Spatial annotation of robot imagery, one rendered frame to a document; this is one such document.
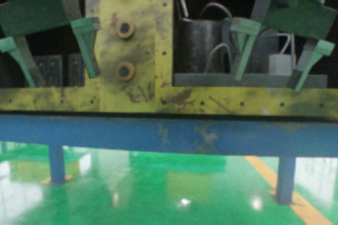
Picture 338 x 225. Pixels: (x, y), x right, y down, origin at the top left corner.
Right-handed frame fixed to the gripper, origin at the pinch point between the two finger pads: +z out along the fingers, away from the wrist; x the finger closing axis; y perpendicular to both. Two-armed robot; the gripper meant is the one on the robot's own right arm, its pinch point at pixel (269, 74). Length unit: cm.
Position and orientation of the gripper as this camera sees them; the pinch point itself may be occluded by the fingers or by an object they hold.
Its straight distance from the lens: 40.2
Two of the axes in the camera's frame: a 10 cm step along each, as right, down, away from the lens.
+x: 9.8, 1.3, 1.5
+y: 0.7, 4.7, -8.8
